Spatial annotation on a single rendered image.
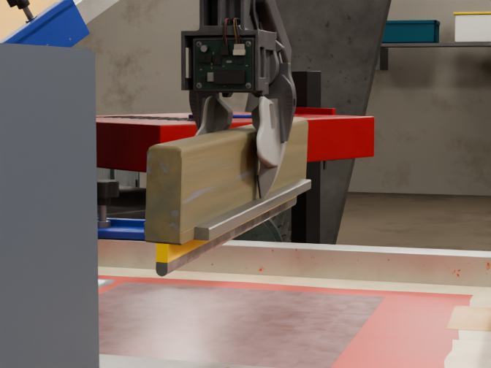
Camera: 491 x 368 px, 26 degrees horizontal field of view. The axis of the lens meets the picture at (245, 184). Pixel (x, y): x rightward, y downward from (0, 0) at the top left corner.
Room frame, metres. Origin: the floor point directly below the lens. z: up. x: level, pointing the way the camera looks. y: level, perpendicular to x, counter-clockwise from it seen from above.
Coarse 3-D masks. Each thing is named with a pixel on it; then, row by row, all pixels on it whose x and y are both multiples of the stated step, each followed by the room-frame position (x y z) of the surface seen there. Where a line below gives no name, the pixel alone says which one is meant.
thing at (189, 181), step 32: (160, 160) 0.80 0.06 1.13; (192, 160) 0.81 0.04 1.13; (224, 160) 0.89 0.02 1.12; (256, 160) 0.98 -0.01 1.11; (288, 160) 1.10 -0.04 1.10; (160, 192) 0.80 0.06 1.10; (192, 192) 0.81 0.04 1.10; (224, 192) 0.89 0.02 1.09; (256, 192) 0.99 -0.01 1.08; (160, 224) 0.80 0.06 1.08; (192, 224) 0.82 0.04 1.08
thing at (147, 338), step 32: (128, 320) 1.01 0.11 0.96; (160, 320) 1.01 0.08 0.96; (128, 352) 0.89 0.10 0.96; (160, 352) 0.89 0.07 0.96; (192, 352) 0.89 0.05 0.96; (224, 352) 0.89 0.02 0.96; (256, 352) 0.89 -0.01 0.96; (288, 352) 0.89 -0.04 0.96; (320, 352) 0.89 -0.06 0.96; (352, 352) 0.89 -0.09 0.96; (384, 352) 0.89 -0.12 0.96; (416, 352) 0.89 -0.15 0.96; (448, 352) 0.89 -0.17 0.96
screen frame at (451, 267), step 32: (128, 256) 1.30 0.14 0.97; (224, 256) 1.26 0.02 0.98; (256, 256) 1.25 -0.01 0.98; (288, 256) 1.24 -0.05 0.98; (320, 256) 1.23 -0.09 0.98; (352, 256) 1.22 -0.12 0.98; (384, 256) 1.21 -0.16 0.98; (416, 256) 1.20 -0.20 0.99; (448, 256) 1.19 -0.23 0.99; (480, 256) 1.18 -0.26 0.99
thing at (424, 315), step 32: (128, 288) 1.17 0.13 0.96; (160, 288) 1.17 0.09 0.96; (192, 288) 1.17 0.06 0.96; (224, 288) 1.17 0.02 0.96; (256, 288) 1.17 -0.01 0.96; (288, 288) 1.17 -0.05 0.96; (320, 288) 1.17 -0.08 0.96; (192, 320) 1.01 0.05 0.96; (224, 320) 1.01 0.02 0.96; (256, 320) 1.01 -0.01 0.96; (288, 320) 1.01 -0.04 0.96; (320, 320) 1.01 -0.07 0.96; (352, 320) 1.01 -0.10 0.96; (384, 320) 1.01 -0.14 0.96; (416, 320) 1.01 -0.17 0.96; (448, 320) 1.01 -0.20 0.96
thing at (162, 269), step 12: (288, 204) 1.15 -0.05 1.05; (264, 216) 1.06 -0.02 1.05; (240, 228) 0.98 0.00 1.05; (216, 240) 0.91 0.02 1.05; (228, 240) 0.95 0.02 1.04; (192, 252) 0.85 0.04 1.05; (204, 252) 0.88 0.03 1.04; (156, 264) 0.80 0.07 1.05; (168, 264) 0.80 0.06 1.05; (180, 264) 0.83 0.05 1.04
